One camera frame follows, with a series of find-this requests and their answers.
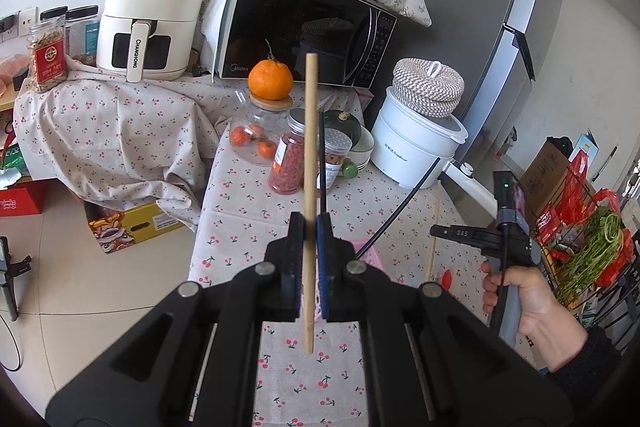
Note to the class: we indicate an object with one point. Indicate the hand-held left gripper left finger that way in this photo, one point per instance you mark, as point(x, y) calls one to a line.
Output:
point(298, 267)

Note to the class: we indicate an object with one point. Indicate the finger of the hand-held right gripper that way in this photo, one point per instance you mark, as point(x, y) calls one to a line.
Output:
point(460, 234)

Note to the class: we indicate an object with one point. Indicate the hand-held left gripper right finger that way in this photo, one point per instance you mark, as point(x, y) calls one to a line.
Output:
point(322, 267)

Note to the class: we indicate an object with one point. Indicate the wooden chopstick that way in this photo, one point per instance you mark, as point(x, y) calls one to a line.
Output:
point(311, 132)
point(434, 227)

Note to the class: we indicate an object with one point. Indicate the person's right forearm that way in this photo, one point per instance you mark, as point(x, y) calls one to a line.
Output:
point(590, 382)

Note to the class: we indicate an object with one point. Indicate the person's right hand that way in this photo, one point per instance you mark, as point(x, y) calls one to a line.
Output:
point(545, 307)

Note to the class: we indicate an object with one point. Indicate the small red object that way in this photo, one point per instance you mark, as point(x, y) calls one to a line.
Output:
point(446, 279)

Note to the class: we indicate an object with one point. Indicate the pink plastic basket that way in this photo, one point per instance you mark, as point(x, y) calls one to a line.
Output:
point(370, 259)

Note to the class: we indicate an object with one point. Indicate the cherry print tablecloth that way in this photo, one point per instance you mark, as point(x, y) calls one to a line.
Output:
point(250, 217)

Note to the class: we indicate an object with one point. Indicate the red plastic bag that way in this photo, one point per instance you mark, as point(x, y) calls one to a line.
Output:
point(575, 202)

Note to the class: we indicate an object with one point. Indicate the green leafy vegetables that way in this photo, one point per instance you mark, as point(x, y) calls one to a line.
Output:
point(592, 252)

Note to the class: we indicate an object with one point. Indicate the brown cardboard box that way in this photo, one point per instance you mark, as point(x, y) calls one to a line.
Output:
point(545, 172)

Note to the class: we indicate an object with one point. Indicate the white electric cooking pot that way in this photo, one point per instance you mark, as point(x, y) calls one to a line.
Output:
point(410, 147)

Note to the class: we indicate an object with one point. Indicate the green pepper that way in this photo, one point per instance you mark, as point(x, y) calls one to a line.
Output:
point(349, 168)

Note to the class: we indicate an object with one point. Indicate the goji berry jar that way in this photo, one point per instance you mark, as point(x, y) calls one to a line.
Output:
point(287, 157)

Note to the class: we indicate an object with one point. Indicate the clear jar with white label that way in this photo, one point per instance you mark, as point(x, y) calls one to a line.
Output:
point(334, 157)

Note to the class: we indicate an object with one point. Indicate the white bowl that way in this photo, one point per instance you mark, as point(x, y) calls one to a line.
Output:
point(361, 159)
point(364, 142)

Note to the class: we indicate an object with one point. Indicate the small orange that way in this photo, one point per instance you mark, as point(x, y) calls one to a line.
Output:
point(265, 149)
point(256, 130)
point(237, 136)

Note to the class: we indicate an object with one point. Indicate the blue and white box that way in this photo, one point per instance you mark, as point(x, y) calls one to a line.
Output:
point(585, 147)

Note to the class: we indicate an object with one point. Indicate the dark green pumpkin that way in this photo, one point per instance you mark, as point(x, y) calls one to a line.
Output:
point(345, 122)

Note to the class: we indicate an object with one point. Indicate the glass jar with bamboo lid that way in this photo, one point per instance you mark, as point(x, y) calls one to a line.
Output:
point(250, 114)

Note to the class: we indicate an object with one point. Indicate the yellow cardboard box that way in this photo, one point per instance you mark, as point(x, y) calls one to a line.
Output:
point(130, 227)

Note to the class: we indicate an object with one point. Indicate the large orange with stem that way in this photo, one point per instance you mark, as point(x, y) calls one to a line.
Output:
point(270, 79)

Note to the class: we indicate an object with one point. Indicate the grey refrigerator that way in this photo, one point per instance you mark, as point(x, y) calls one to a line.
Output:
point(450, 7)

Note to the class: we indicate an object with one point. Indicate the small cherry print cloth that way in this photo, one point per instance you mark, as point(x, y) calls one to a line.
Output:
point(115, 132)

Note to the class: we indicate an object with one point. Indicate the black microwave oven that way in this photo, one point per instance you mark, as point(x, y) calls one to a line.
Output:
point(280, 17)

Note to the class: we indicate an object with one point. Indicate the red box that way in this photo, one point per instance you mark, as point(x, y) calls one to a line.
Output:
point(20, 199)

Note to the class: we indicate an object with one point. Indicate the black handheld device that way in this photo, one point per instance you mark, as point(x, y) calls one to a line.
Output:
point(7, 277)

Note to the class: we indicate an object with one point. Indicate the dark lid storage jar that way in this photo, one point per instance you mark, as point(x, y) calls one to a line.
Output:
point(54, 14)
point(84, 32)

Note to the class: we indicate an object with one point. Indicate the nut jar with red label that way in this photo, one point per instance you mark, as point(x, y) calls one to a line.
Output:
point(47, 57)

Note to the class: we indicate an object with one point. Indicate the wall power outlet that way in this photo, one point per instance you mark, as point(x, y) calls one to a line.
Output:
point(20, 24)

